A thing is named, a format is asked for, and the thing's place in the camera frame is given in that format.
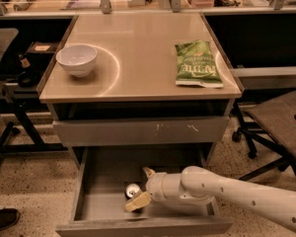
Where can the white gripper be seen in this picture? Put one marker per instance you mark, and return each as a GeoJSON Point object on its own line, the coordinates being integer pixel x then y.
{"type": "Point", "coordinates": [155, 185]}

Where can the dark blue pepsi can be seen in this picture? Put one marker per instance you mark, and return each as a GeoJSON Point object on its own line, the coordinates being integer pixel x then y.
{"type": "Point", "coordinates": [131, 190]}

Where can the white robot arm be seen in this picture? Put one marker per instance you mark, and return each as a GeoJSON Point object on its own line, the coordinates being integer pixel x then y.
{"type": "Point", "coordinates": [196, 186]}

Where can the open grey middle drawer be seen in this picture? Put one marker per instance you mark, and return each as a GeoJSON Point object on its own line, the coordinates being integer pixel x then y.
{"type": "Point", "coordinates": [102, 191]}

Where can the closed grey top drawer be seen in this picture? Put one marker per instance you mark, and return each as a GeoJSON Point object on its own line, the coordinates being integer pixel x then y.
{"type": "Point", "coordinates": [140, 131]}

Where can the grey drawer cabinet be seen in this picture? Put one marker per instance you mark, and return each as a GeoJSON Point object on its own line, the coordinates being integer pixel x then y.
{"type": "Point", "coordinates": [135, 74]}

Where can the green chip bag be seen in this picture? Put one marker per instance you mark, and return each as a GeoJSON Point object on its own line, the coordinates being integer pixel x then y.
{"type": "Point", "coordinates": [196, 65]}

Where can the white ceramic bowl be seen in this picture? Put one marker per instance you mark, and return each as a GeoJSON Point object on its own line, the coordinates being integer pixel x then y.
{"type": "Point", "coordinates": [78, 59]}

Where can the black office chair right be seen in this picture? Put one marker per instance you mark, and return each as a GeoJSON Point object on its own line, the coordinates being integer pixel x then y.
{"type": "Point", "coordinates": [272, 124]}

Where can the black shoe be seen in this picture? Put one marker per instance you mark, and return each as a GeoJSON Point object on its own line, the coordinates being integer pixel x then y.
{"type": "Point", "coordinates": [8, 217]}

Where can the black bottle on shelf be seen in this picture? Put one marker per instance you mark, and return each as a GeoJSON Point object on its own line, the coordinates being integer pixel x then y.
{"type": "Point", "coordinates": [29, 76]}

